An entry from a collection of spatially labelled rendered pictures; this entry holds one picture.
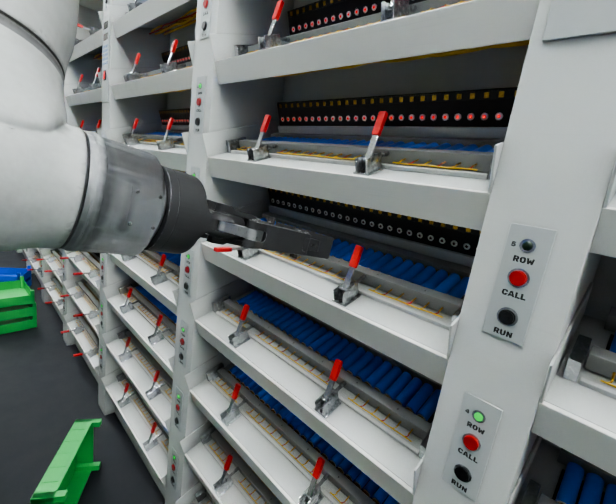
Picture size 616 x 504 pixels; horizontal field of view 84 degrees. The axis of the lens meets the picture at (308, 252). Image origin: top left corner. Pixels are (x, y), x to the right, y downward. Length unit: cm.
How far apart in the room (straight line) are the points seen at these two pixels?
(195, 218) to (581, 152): 35
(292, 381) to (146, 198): 49
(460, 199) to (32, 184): 39
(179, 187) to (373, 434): 47
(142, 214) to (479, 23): 40
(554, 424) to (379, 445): 25
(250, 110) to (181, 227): 62
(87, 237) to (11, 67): 11
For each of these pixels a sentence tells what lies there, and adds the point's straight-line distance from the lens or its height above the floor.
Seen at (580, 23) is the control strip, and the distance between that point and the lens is 44.
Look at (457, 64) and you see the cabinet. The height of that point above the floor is 134.
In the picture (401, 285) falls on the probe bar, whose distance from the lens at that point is 54.
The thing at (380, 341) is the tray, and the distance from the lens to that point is 51.
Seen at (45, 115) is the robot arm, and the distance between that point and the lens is 28.
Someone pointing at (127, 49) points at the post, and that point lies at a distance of 154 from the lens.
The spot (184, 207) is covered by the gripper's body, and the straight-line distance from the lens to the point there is 30.
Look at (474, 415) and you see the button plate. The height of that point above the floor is 89.
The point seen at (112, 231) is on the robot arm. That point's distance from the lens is 28.
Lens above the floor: 112
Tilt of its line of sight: 12 degrees down
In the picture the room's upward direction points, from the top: 8 degrees clockwise
